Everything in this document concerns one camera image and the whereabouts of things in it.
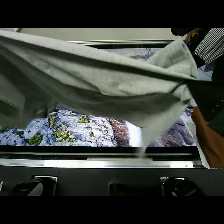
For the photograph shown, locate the orange-brown garment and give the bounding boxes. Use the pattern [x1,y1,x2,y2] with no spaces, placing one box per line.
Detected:
[191,106,224,170]

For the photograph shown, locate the checked shirt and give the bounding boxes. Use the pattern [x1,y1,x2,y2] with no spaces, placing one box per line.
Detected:
[193,27,224,66]

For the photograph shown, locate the silver frame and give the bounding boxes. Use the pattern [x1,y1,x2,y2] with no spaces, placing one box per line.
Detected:
[0,153,212,197]

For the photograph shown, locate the black garment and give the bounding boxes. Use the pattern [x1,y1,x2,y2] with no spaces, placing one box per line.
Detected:
[185,53,224,137]

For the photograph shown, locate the grey garment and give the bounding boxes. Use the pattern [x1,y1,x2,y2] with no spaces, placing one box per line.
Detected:
[0,29,202,158]

